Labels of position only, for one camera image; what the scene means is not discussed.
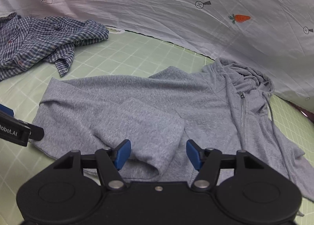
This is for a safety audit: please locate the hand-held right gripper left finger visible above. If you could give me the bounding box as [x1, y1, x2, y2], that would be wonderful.
[53, 139, 131, 190]

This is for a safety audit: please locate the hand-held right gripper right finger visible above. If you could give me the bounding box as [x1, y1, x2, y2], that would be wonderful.
[186, 139, 264, 190]

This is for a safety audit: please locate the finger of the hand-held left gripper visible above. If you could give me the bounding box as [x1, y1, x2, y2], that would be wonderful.
[29, 125, 45, 141]
[0, 104, 13, 117]

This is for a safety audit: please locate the grey zip hoodie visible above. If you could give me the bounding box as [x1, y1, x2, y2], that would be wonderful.
[31, 57, 314, 217]

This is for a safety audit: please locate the blue plaid shirt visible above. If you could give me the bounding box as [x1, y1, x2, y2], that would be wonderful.
[0, 12, 110, 82]

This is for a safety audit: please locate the green grid mat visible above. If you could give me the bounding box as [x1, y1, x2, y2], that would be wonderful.
[0, 28, 314, 225]

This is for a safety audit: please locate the dark brown board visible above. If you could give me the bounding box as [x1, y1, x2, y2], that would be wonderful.
[288, 101, 314, 124]

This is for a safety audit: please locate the white plastic loop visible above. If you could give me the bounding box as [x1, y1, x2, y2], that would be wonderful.
[108, 26, 124, 35]

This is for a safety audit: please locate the white printed bed sheet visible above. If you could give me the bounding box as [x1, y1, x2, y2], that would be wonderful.
[0, 0, 314, 114]

